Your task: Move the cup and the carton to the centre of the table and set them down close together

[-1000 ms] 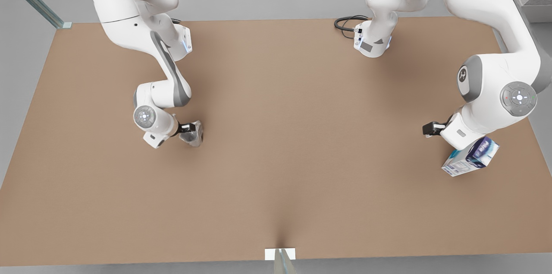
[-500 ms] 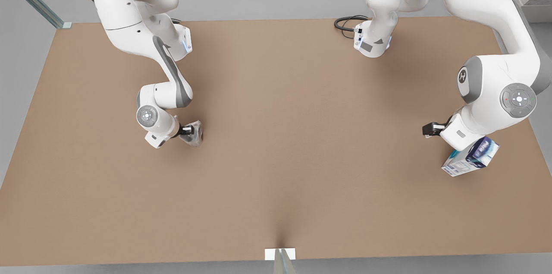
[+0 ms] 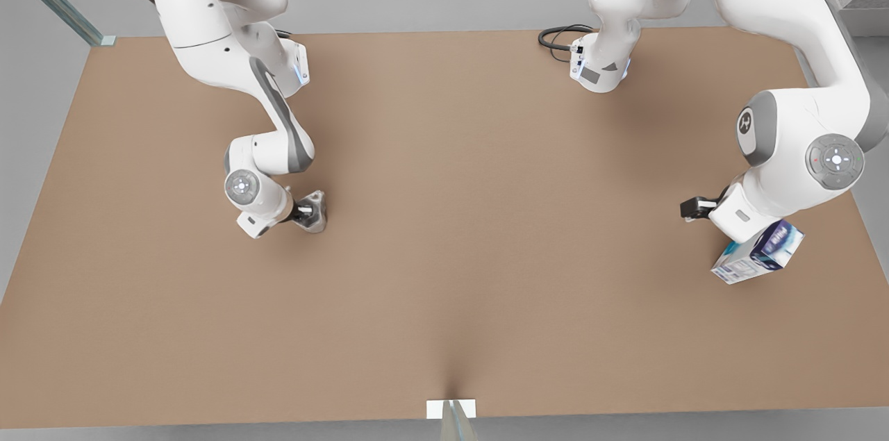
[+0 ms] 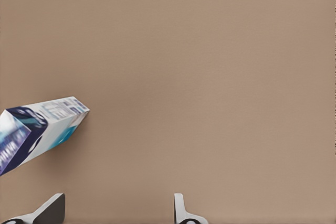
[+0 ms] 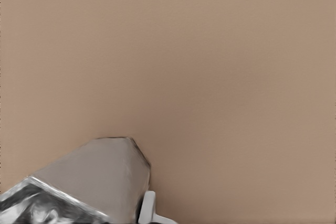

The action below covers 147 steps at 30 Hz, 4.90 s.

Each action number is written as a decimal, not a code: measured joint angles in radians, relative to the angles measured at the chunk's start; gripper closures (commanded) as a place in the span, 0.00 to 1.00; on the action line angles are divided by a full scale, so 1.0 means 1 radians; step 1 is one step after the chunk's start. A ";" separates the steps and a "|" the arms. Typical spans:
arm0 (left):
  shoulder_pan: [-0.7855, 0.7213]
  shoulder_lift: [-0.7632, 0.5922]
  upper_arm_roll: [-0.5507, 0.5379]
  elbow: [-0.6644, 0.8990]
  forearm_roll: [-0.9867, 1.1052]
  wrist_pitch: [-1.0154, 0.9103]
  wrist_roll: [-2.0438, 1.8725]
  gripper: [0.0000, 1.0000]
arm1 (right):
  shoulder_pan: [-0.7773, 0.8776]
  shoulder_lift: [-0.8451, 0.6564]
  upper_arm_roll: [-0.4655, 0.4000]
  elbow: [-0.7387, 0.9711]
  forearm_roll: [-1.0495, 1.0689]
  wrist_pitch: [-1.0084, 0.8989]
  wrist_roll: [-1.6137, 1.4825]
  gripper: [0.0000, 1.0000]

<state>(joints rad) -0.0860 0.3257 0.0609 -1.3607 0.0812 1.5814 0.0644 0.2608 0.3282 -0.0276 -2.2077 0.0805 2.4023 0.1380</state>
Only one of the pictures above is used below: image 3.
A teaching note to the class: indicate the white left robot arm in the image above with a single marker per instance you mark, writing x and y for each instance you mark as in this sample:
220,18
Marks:
778,3

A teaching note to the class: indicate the blue and white carton box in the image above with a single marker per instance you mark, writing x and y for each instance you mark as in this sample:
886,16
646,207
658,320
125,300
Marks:
760,257

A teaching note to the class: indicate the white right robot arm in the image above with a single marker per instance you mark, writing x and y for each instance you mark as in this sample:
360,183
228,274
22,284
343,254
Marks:
201,17

